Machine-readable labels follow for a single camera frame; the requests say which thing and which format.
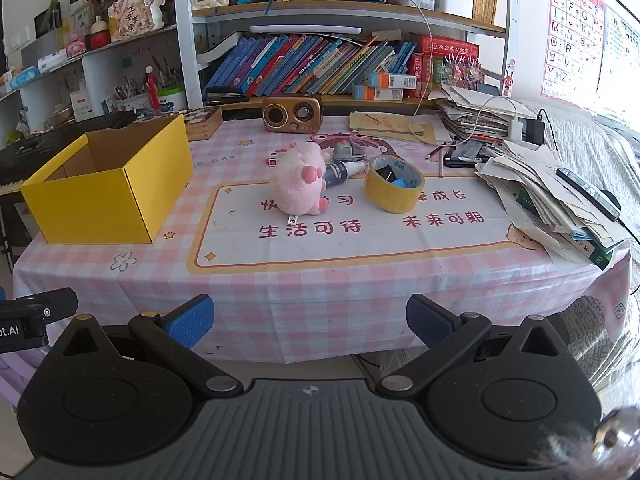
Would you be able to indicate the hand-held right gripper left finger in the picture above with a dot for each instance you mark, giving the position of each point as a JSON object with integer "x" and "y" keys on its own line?
{"x": 187, "y": 320}

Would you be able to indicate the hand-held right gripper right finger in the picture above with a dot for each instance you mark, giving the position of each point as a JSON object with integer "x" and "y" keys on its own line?
{"x": 427, "y": 320}

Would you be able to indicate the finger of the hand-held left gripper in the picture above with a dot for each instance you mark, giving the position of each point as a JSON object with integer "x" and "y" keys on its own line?
{"x": 55, "y": 302}

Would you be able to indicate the yellow cardboard box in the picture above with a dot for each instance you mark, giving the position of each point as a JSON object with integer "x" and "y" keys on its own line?
{"x": 100, "y": 210}

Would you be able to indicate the yellow tape roll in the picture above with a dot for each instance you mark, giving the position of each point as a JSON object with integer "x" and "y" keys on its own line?
{"x": 390, "y": 199}

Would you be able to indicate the blue white spray bottle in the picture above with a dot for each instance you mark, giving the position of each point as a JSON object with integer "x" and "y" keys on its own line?
{"x": 340, "y": 172}

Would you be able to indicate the pink plush pig toy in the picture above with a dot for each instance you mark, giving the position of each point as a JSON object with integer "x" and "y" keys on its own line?
{"x": 297, "y": 180}

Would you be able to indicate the grey toy truck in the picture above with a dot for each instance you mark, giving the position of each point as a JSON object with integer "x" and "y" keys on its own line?
{"x": 350, "y": 150}

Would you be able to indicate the blue crumpled scrap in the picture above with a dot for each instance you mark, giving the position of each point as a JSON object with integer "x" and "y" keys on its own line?
{"x": 400, "y": 181}

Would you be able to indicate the black piano keyboard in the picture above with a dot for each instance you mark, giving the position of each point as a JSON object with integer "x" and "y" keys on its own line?
{"x": 40, "y": 152}

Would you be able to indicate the plain wooden pencil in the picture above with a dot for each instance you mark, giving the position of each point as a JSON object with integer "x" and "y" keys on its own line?
{"x": 441, "y": 165}

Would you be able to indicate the black binder clip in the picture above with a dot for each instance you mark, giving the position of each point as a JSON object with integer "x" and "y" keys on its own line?
{"x": 385, "y": 170}

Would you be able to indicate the black marker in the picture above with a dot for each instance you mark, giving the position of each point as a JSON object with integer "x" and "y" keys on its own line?
{"x": 462, "y": 162}

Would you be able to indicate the loose pile of papers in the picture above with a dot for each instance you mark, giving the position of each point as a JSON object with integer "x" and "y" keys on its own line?
{"x": 540, "y": 195}

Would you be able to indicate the red pencil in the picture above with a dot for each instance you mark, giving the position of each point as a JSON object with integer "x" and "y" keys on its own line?
{"x": 436, "y": 151}

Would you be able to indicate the clear plastic case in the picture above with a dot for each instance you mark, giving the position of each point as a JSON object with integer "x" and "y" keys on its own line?
{"x": 467, "y": 150}

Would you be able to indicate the small white staples box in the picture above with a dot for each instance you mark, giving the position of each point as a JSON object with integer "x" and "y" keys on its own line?
{"x": 272, "y": 159}

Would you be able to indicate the fluffy charm with bell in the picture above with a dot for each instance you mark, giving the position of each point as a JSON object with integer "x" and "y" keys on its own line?
{"x": 565, "y": 447}

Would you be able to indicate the wooden chessboard box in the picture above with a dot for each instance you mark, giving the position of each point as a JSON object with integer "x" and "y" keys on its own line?
{"x": 202, "y": 122}

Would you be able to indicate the white box with red print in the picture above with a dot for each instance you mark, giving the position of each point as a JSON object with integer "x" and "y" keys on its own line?
{"x": 81, "y": 105}

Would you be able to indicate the brown paper envelopes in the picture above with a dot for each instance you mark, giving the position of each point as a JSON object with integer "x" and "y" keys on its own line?
{"x": 380, "y": 122}

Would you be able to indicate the white power adapter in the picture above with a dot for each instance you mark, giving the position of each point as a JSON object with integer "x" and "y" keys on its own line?
{"x": 515, "y": 130}

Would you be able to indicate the black power adapter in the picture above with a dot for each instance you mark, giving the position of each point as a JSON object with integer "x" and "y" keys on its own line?
{"x": 535, "y": 132}

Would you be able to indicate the green lid pen cup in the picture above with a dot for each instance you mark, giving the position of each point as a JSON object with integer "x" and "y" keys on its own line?
{"x": 172, "y": 102}

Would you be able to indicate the cup with brushes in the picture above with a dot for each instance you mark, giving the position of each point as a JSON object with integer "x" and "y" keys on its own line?
{"x": 131, "y": 97}

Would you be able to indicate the black stapler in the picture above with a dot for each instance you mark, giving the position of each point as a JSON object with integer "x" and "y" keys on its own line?
{"x": 222, "y": 95}

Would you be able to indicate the brown retro radio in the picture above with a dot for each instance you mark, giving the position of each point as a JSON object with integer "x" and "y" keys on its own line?
{"x": 292, "y": 115}

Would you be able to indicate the orange blue white carton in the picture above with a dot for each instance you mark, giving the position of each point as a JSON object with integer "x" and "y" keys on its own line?
{"x": 390, "y": 80}
{"x": 377, "y": 93}

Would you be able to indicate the white side shelf unit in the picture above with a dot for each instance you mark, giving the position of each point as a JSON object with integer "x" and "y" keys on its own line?
{"x": 95, "y": 67}

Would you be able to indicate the grey patterned bed cover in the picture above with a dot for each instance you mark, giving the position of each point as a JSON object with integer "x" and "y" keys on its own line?
{"x": 600, "y": 150}

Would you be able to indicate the colourful acrylic stand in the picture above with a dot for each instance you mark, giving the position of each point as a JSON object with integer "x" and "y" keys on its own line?
{"x": 462, "y": 71}

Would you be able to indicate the red cartoon sticker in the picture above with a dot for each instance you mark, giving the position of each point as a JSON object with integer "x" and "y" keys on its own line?
{"x": 510, "y": 80}

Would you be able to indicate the red round jar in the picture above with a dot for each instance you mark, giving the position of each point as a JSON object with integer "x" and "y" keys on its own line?
{"x": 99, "y": 37}

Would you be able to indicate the thick white paged book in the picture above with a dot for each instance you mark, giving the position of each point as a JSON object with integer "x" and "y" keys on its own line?
{"x": 217, "y": 50}

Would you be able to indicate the thick red dictionary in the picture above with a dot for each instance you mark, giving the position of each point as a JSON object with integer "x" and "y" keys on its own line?
{"x": 450, "y": 46}

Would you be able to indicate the row of colourful books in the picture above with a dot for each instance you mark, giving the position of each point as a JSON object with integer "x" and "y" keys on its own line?
{"x": 300, "y": 65}

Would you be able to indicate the pink cartoon ornament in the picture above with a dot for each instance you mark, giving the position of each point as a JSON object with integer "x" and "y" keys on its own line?
{"x": 132, "y": 15}

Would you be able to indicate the white light bar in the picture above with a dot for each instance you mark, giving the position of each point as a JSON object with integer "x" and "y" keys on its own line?
{"x": 305, "y": 30}

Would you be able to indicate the pink alphabet wall poster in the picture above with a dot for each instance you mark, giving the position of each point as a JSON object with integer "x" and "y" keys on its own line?
{"x": 570, "y": 35}

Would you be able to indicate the pale chart wall poster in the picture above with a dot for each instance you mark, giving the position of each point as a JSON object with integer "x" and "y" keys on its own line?
{"x": 620, "y": 60}

